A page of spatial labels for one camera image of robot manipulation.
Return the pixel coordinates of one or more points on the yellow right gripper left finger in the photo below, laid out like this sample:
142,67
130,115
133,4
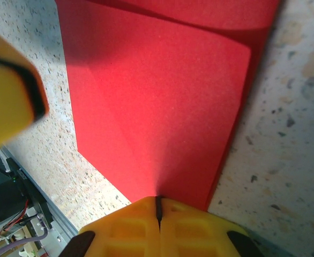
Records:
125,233

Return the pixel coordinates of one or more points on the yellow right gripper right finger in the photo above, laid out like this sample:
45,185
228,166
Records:
200,233

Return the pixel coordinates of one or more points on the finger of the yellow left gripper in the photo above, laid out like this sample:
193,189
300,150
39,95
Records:
4,107
7,48

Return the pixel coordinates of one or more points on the aluminium mounting rail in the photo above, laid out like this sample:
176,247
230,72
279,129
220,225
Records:
63,227

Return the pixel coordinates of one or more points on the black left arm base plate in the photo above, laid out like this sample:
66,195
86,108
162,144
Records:
36,198

